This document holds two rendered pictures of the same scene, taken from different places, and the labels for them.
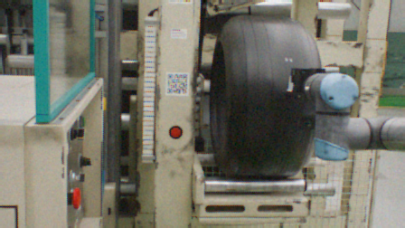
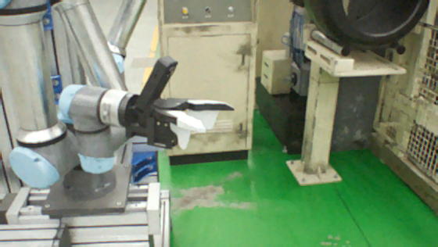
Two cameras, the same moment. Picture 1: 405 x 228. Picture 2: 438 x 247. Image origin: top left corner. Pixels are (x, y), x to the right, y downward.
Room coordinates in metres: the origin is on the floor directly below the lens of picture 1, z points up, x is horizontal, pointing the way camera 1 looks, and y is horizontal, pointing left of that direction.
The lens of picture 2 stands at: (0.83, -2.04, 1.37)
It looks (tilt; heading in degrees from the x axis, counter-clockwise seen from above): 25 degrees down; 87
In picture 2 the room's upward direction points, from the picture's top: straight up
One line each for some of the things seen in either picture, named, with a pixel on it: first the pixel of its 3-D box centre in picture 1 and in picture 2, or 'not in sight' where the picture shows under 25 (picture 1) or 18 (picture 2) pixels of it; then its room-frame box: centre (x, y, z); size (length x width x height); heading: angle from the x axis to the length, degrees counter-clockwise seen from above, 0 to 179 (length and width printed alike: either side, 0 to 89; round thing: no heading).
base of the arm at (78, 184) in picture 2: not in sight; (87, 170); (0.52, -1.07, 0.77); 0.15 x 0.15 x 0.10
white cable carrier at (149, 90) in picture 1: (150, 90); not in sight; (1.52, 0.18, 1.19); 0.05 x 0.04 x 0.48; 7
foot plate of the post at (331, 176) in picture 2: not in sight; (313, 169); (1.56, 0.10, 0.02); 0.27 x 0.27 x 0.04; 7
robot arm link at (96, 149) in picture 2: not in sight; (99, 142); (0.61, -1.23, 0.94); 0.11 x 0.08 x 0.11; 66
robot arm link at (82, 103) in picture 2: not in sight; (88, 105); (0.60, -1.25, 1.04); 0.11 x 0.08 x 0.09; 156
